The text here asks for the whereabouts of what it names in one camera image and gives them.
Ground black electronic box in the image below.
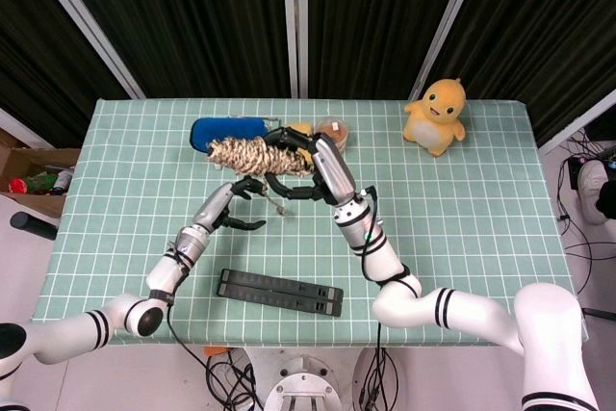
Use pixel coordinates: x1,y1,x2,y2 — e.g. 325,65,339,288
567,156,598,192

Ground knotted beige twisted rope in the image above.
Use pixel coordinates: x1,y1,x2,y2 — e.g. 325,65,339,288
206,135,317,218

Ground black curtain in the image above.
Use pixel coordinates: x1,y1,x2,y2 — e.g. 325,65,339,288
0,0,616,148

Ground brown cardboard box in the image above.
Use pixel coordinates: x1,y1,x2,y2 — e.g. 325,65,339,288
0,129,81,219

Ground thin black floor cables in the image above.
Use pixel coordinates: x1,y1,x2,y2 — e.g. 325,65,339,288
556,131,616,296

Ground white grey robot base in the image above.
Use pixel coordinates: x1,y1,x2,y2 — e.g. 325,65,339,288
240,347,381,411

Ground yellow plush duck toy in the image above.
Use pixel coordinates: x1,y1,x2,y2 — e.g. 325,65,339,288
402,77,467,158

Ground green checkered tablecloth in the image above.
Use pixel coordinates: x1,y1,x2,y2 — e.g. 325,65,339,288
31,96,591,348

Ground clear jar orange contents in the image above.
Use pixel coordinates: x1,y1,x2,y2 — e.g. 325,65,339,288
316,116,351,152

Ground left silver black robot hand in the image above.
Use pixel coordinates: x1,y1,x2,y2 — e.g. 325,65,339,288
192,175,268,234

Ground black folded laptop stand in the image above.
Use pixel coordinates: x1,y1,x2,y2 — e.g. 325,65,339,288
216,268,345,319

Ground white aluminium frame post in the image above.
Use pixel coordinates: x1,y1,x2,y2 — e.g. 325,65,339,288
0,107,55,150
537,90,616,156
21,0,146,100
281,0,310,99
408,0,488,102

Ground blue cloth pouch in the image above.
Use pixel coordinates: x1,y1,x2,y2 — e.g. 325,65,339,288
190,116,269,153

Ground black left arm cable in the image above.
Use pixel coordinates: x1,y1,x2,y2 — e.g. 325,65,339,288
165,302,227,386

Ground black floor cable tangle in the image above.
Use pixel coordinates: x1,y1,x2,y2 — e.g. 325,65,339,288
205,350,265,411

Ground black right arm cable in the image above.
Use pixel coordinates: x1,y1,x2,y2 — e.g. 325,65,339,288
353,184,386,411

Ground black cylinder roller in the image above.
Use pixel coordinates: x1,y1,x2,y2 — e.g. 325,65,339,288
10,211,59,242

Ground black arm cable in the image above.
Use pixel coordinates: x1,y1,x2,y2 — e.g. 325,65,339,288
165,302,227,386
353,184,386,411

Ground white sneaker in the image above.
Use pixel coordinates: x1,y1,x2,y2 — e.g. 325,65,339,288
578,160,616,225

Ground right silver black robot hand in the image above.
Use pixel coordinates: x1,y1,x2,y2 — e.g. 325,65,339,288
263,125,358,206

